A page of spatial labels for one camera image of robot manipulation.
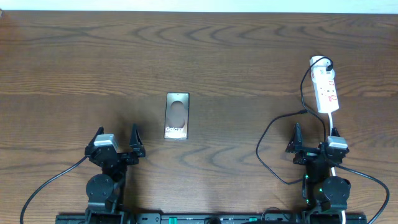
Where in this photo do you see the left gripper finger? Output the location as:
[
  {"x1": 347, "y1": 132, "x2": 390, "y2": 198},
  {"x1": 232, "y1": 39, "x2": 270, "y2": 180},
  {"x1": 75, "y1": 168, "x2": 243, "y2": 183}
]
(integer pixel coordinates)
[
  {"x1": 129, "y1": 124, "x2": 144, "y2": 151},
  {"x1": 88, "y1": 126, "x2": 104, "y2": 147}
]

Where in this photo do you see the Samsung Galaxy smartphone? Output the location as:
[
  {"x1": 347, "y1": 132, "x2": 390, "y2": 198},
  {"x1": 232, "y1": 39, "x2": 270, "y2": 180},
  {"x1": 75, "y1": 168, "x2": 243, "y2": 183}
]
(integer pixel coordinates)
[{"x1": 164, "y1": 92, "x2": 190, "y2": 140}]

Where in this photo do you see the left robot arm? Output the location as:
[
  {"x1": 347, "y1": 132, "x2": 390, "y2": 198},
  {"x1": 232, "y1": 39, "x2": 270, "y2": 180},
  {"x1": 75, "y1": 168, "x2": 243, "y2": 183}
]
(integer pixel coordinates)
[{"x1": 85, "y1": 124, "x2": 146, "y2": 223}]

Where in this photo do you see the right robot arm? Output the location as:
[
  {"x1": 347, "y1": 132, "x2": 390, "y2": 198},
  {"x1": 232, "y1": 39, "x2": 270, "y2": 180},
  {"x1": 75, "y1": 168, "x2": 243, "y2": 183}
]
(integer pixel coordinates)
[{"x1": 285, "y1": 124, "x2": 351, "y2": 223}]

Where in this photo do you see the white power strip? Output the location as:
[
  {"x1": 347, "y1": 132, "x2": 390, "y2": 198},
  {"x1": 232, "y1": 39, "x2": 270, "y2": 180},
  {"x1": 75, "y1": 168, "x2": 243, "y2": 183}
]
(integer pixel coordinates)
[{"x1": 310, "y1": 55, "x2": 339, "y2": 114}]

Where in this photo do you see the white power strip cord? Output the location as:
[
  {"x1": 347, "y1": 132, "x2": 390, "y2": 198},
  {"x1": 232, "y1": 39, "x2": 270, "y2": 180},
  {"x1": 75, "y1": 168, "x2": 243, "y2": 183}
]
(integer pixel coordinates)
[{"x1": 328, "y1": 112, "x2": 347, "y2": 224}]

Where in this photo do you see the right camera cable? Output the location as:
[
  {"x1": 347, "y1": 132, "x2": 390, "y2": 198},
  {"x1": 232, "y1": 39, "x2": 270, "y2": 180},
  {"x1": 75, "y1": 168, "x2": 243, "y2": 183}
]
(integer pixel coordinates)
[{"x1": 323, "y1": 146, "x2": 391, "y2": 224}]

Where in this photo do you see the camera cable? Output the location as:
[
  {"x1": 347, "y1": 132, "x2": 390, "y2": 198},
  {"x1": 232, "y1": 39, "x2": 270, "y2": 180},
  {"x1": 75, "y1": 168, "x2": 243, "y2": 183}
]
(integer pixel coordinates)
[
  {"x1": 323, "y1": 146, "x2": 391, "y2": 224},
  {"x1": 19, "y1": 155, "x2": 90, "y2": 224}
]

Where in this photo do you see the left camera cable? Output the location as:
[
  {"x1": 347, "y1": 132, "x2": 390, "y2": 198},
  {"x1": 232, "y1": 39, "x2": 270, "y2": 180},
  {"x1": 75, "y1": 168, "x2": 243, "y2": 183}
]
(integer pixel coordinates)
[{"x1": 19, "y1": 155, "x2": 90, "y2": 224}]

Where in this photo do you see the black charger cable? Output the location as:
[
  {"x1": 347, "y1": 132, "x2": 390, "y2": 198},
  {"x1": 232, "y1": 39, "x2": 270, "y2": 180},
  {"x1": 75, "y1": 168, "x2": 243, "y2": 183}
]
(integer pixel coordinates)
[{"x1": 256, "y1": 56, "x2": 335, "y2": 185}]

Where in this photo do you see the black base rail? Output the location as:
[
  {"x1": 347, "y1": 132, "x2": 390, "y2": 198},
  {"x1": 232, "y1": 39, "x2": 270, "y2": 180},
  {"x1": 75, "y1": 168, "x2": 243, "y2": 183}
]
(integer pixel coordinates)
[{"x1": 55, "y1": 212, "x2": 368, "y2": 224}]

